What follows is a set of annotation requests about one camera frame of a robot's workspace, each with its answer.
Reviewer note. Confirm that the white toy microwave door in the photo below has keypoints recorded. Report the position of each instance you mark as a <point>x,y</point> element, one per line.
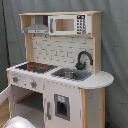
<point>67,24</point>

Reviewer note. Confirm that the white toy oven door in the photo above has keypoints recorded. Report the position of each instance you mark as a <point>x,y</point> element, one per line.
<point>6,94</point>

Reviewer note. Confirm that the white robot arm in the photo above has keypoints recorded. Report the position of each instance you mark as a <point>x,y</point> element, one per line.
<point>18,122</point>

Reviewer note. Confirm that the wooden toy kitchen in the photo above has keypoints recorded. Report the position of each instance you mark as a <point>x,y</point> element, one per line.
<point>78,51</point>

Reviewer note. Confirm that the grey toy sink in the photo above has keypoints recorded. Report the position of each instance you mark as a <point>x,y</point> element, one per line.
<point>72,74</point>

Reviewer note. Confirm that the black toy stovetop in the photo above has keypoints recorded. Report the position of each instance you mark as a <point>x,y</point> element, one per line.
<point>36,67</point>

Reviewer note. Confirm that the white fridge cabinet door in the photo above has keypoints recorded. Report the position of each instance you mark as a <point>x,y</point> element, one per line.
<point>74,95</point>

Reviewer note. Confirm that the right red stove knob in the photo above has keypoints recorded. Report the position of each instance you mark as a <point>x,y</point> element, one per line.
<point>33,84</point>

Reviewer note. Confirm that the red stove knob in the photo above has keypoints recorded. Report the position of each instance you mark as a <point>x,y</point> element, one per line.
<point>15,79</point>
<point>33,84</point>

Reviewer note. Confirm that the grey ice dispenser panel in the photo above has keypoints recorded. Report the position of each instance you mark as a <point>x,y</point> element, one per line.
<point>62,107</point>

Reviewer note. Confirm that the grey range hood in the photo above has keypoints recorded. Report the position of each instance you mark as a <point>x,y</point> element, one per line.
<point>39,24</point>

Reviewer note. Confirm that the left red stove knob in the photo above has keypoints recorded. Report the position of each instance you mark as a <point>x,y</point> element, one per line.
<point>15,79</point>

